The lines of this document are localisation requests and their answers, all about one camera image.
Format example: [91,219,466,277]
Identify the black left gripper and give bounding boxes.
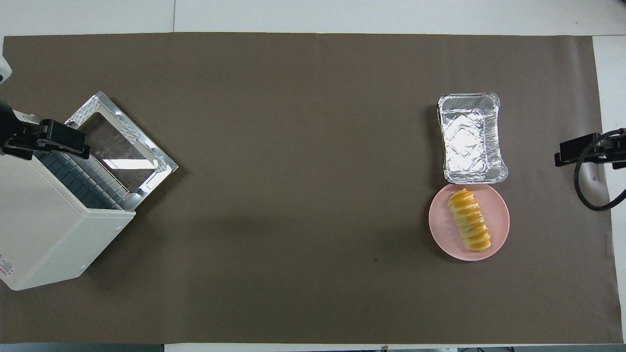
[0,100,91,160]

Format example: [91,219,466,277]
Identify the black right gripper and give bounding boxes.
[554,129,626,171]

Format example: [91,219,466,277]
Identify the aluminium foil tray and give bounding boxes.
[437,93,509,185]

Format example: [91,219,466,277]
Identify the yellow twisted bread roll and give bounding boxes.
[448,188,492,252]

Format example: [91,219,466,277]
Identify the cream white toaster oven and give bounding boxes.
[0,110,136,291]

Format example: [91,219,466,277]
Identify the pink round plate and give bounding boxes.
[429,183,510,262]

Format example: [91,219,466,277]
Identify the brown paper table mat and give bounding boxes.
[0,32,624,344]

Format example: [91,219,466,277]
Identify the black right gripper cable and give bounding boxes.
[573,128,626,212]

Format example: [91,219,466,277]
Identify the wire oven rack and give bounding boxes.
[33,146,135,211]

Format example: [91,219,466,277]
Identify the glass oven door metal frame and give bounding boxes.
[65,91,179,198]

